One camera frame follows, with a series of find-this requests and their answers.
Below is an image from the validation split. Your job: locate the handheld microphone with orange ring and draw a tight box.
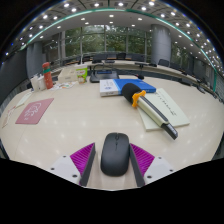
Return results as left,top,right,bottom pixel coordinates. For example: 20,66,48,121
120,82,179,141

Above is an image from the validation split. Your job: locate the stack of white paper cups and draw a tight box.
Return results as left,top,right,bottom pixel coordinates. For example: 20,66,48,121
30,74,40,93

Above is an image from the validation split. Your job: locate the dark conference microphone console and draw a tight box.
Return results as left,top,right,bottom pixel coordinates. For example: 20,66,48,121
89,69,120,84

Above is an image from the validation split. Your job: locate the group of ceiling lights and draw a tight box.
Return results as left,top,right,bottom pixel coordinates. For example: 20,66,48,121
4,0,221,73

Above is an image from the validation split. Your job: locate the black computer mouse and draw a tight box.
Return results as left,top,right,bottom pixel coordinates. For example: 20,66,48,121
100,132,131,177

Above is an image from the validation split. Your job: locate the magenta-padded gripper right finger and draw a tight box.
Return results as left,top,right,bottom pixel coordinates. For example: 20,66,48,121
128,142,175,188

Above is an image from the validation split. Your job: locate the colourful sticker sheet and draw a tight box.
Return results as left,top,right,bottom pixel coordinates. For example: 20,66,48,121
51,81,78,91

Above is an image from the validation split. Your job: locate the blue and white book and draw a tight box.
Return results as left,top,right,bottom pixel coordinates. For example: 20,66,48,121
99,78,157,98

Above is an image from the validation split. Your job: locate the pink mouse pad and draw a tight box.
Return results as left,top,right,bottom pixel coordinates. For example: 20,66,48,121
15,97,55,126

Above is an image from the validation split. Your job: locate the white printed document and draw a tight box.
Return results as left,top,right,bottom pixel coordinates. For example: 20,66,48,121
15,91,34,108

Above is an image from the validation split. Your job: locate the white lidded mug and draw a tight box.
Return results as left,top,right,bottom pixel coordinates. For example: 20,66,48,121
37,73,47,91

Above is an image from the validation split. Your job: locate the pale green booklet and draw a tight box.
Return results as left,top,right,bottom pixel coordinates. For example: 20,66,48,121
137,87,191,132

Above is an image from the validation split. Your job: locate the group of dark chairs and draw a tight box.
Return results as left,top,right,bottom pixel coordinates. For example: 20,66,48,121
91,52,208,79

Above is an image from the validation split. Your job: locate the white cardboard box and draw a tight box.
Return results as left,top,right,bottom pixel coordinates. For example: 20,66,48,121
57,68,79,84

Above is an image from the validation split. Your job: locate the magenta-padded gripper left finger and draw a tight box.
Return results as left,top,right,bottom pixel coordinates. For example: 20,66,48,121
49,142,97,188

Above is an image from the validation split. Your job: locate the red thermos bottle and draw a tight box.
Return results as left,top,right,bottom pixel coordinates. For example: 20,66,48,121
41,61,54,90

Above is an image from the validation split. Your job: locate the red and white leaflet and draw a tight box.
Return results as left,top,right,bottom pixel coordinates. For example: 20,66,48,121
1,105,17,129

